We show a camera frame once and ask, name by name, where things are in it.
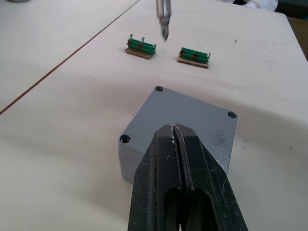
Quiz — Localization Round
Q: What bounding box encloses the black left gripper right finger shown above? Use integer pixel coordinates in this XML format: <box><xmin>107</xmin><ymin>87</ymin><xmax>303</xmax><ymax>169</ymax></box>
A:
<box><xmin>173</xmin><ymin>123</ymin><xmax>249</xmax><ymax>231</ymax></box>

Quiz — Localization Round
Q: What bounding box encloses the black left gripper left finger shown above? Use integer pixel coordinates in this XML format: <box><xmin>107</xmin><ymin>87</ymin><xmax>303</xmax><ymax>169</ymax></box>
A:
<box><xmin>127</xmin><ymin>124</ymin><xmax>181</xmax><ymax>231</ymax></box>

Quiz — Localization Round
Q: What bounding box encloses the grey plastic enclosure box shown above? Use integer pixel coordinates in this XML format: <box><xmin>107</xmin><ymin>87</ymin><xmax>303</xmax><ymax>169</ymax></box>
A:
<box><xmin>118</xmin><ymin>85</ymin><xmax>238</xmax><ymax>182</ymax></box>

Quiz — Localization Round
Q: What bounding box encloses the electric screwdriver with metal bit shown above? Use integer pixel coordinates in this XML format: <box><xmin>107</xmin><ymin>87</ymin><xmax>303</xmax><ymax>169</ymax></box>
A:
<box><xmin>155</xmin><ymin>0</ymin><xmax>172</xmax><ymax>44</ymax></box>

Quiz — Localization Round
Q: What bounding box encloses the green screw holder on cardboard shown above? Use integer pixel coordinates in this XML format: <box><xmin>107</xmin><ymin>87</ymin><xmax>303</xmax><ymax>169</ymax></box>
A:
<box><xmin>177</xmin><ymin>47</ymin><xmax>209</xmax><ymax>69</ymax></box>
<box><xmin>125</xmin><ymin>38</ymin><xmax>158</xmax><ymax>60</ymax></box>

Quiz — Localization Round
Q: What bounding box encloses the white cloth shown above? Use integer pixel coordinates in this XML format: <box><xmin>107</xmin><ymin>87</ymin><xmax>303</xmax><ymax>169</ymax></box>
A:
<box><xmin>231</xmin><ymin>0</ymin><xmax>279</xmax><ymax>12</ymax></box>

